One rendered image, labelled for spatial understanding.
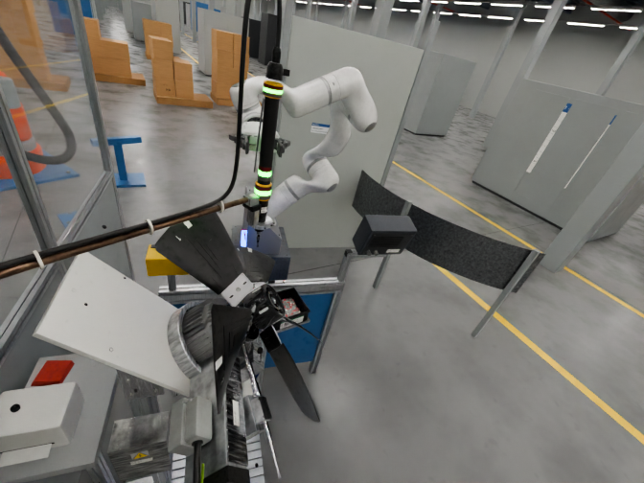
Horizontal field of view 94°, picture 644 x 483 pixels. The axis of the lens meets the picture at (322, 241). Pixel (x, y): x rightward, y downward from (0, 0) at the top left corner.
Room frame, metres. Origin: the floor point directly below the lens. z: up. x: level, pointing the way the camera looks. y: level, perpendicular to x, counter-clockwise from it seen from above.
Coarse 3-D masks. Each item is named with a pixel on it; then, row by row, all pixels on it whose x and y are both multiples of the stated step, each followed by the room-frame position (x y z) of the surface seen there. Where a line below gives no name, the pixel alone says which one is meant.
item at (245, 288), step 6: (240, 276) 0.67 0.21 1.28; (234, 282) 0.65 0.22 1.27; (240, 282) 0.66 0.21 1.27; (246, 282) 0.67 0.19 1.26; (228, 288) 0.62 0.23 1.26; (234, 288) 0.63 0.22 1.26; (246, 288) 0.66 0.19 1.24; (222, 294) 0.60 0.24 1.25; (228, 294) 0.61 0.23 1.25; (234, 294) 0.62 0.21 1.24; (240, 294) 0.63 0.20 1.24; (246, 294) 0.65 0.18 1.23; (228, 300) 0.60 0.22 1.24; (234, 300) 0.61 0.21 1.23; (240, 300) 0.62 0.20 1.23; (234, 306) 0.60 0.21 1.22
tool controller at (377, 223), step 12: (372, 216) 1.32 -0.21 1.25; (384, 216) 1.36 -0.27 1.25; (396, 216) 1.39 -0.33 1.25; (360, 228) 1.31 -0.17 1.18; (372, 228) 1.24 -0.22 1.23; (384, 228) 1.27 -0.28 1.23; (396, 228) 1.30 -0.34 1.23; (408, 228) 1.33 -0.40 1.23; (360, 240) 1.28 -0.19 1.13; (372, 240) 1.25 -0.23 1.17; (384, 240) 1.27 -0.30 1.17; (396, 240) 1.30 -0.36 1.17; (408, 240) 1.33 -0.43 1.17; (360, 252) 1.26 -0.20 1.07; (372, 252) 1.29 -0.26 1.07; (384, 252) 1.32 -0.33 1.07; (396, 252) 1.35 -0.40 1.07
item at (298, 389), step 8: (272, 352) 0.57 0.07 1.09; (280, 352) 0.55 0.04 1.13; (288, 352) 0.53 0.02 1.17; (280, 360) 0.55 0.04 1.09; (288, 360) 0.52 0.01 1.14; (280, 368) 0.55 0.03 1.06; (288, 368) 0.52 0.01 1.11; (296, 368) 0.49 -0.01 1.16; (288, 376) 0.52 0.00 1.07; (296, 376) 0.49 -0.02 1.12; (288, 384) 0.52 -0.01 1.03; (296, 384) 0.49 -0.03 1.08; (304, 384) 0.46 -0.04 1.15; (296, 392) 0.50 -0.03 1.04; (304, 392) 0.46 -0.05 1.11; (296, 400) 0.50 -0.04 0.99; (304, 400) 0.47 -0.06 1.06; (304, 408) 0.47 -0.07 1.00; (312, 408) 0.42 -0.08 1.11; (312, 416) 0.44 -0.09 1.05
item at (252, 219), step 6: (252, 198) 0.68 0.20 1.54; (258, 198) 0.69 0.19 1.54; (246, 204) 0.68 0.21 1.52; (252, 204) 0.68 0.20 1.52; (258, 204) 0.69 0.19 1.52; (252, 210) 0.67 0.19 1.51; (258, 210) 0.69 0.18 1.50; (246, 216) 0.70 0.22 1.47; (252, 216) 0.69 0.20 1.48; (258, 216) 0.70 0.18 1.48; (252, 222) 0.69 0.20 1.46; (258, 222) 0.70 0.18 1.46; (264, 222) 0.71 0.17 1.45; (270, 222) 0.72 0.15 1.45; (258, 228) 0.69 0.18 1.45; (264, 228) 0.69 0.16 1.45
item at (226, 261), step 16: (176, 224) 0.63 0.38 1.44; (192, 224) 0.66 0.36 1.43; (208, 224) 0.70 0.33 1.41; (160, 240) 0.57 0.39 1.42; (192, 240) 0.63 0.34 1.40; (208, 240) 0.67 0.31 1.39; (224, 240) 0.71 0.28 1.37; (176, 256) 0.58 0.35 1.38; (192, 256) 0.60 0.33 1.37; (208, 256) 0.64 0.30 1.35; (224, 256) 0.67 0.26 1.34; (192, 272) 0.58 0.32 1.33; (208, 272) 0.61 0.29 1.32; (224, 272) 0.64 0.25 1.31; (240, 272) 0.67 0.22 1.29; (224, 288) 0.61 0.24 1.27
